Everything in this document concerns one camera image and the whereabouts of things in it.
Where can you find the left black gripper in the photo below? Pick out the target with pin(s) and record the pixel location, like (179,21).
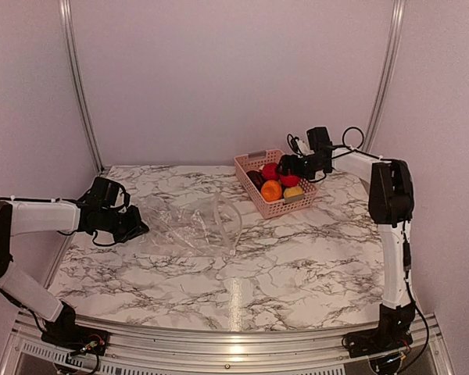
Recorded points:
(134,230)

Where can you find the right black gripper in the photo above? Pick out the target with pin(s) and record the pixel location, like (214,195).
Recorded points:
(295,169)

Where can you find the dark red fake fruit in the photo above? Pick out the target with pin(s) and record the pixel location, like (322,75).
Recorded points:
(269,171)

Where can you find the red fake apple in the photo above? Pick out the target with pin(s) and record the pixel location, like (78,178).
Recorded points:
(289,181)

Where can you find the yellow fake fruit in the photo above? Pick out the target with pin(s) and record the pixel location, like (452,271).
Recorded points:
(294,191)

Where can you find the orange fake fruit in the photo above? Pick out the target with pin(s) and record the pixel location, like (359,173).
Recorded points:
(271,191)

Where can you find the dark purple fake vegetable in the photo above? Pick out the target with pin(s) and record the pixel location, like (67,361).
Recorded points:
(257,178)

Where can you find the clear zip top bag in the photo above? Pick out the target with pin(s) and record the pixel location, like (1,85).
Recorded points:
(206,227)

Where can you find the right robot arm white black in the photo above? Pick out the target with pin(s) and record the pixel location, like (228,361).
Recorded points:
(390,206)

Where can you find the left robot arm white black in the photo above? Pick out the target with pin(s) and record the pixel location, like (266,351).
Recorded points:
(37,223)

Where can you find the pink perforated plastic basket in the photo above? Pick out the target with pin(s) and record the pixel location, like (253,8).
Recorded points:
(255,161)

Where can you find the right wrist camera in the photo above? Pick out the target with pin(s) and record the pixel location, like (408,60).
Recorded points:
(298,146)

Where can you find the front aluminium rail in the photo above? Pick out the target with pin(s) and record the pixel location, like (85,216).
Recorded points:
(135,349)

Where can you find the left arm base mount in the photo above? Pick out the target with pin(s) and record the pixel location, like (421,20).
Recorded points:
(78,338)

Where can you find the right aluminium frame post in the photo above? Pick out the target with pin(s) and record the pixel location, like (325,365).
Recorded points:
(387,72)

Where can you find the aluminium frame post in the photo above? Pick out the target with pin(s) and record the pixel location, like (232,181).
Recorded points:
(387,72)
(78,85)

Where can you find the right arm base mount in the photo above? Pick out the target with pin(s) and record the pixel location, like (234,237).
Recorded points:
(373,341)

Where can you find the left aluminium frame post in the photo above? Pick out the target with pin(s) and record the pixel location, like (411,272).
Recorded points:
(78,85)

